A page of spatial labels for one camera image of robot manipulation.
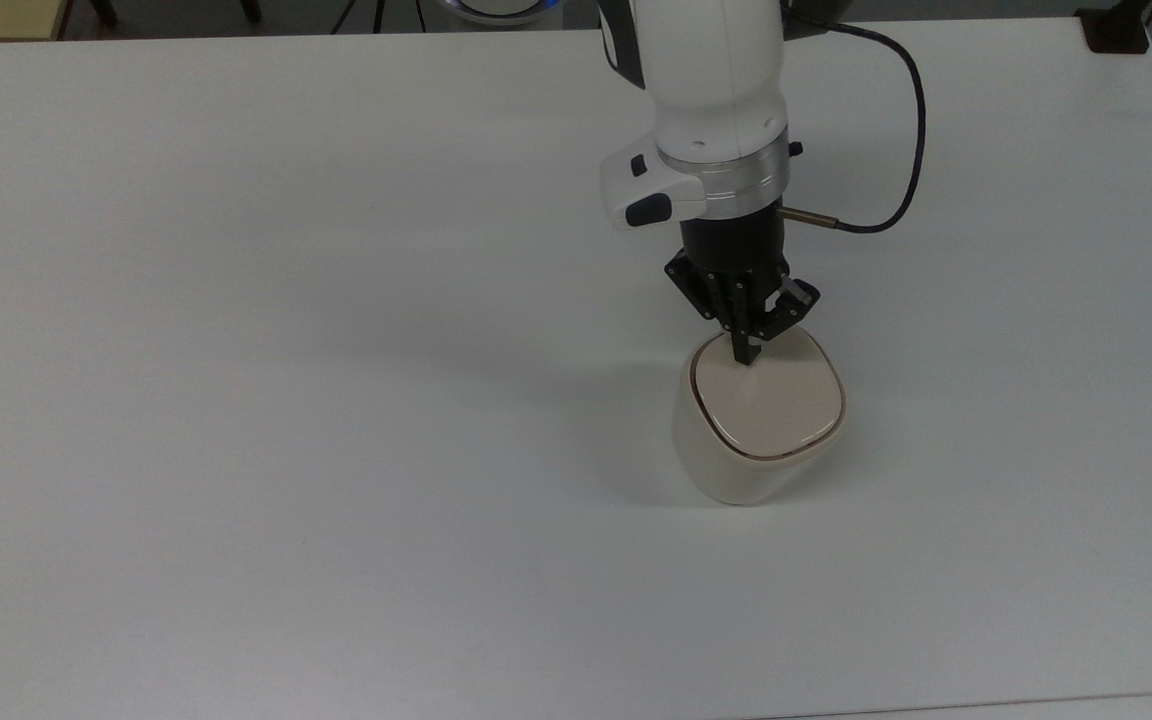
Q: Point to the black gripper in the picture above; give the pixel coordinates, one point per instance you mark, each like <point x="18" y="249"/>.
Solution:
<point x="731" y="245"/>

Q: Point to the cream trash bin lid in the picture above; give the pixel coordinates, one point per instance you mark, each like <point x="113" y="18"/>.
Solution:
<point x="776" y="410"/>

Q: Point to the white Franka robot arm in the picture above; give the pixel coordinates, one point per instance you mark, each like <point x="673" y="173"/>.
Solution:
<point x="706" y="80"/>

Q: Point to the cream trash bin body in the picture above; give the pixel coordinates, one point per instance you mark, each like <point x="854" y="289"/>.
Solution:
<point x="726" y="475"/>

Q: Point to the black table clamp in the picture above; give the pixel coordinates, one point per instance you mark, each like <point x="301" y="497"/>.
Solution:
<point x="1116" y="30"/>

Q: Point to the black tripod legs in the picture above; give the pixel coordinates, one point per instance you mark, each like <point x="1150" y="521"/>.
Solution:
<point x="377" y="15"/>

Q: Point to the dark chair leg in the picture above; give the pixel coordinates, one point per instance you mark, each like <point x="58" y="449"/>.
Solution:
<point x="103" y="10"/>
<point x="251" y="9"/>

